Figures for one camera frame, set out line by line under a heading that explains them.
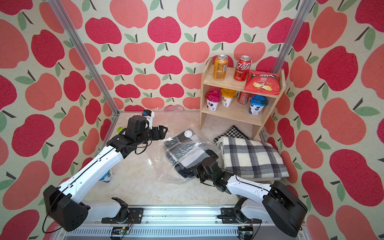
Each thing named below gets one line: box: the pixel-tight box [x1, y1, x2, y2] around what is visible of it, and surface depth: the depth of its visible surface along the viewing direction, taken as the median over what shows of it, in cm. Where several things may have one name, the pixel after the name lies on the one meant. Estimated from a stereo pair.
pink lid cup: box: [205, 90, 222, 112], surface depth 90 cm
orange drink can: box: [213, 54, 229, 81], surface depth 73 cm
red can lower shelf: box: [238, 91, 250, 105], surface depth 95 cm
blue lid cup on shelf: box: [249, 94, 268, 115], surface depth 87 cm
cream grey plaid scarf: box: [214, 136, 290, 182], surface depth 87 cm
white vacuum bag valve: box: [184, 129, 193, 139], surface depth 100 cm
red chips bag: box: [244, 70, 281, 96], surface depth 71 cm
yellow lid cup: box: [221, 88, 237, 108], surface depth 91 cm
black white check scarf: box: [164, 128, 208, 178], surface depth 90 cm
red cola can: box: [234, 55, 252, 82], surface depth 72 cm
